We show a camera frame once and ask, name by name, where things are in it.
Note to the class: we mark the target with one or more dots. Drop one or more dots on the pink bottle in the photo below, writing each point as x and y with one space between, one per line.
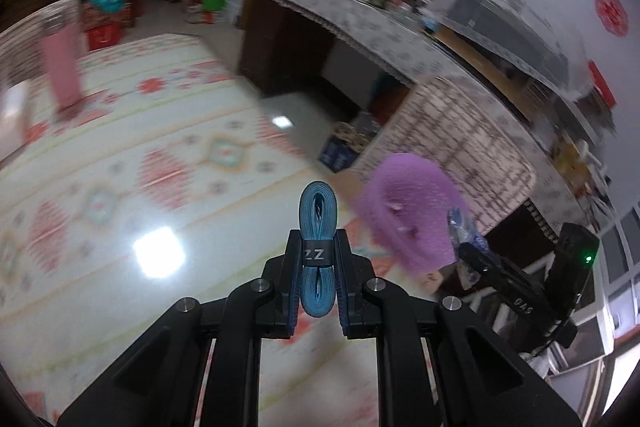
62 57

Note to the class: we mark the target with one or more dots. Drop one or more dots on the grey box appliance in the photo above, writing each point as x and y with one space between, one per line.
505 27

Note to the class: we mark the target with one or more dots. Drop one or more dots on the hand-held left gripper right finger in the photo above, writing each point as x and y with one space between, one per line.
344 292

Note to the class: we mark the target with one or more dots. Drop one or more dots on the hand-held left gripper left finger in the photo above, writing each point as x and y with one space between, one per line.
294 292

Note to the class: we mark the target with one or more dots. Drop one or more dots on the red crate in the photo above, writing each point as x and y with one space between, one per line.
104 37

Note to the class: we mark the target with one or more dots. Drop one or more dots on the blue plastic bag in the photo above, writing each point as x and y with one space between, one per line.
465 229

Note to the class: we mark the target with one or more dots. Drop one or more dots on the long counter with patterned cloth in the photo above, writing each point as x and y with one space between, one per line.
400 37

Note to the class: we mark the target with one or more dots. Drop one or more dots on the blue carton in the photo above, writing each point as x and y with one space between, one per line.
345 149

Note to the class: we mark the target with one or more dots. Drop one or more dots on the round red wall decoration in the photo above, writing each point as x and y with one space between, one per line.
611 13

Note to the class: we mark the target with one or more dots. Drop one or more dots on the chair with patterned cover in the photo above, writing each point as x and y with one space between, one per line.
470 142
22 37

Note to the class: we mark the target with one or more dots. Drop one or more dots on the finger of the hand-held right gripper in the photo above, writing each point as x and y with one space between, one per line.
505 274

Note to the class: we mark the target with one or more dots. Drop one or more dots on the dark wooden sideboard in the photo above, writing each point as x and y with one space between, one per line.
295 47

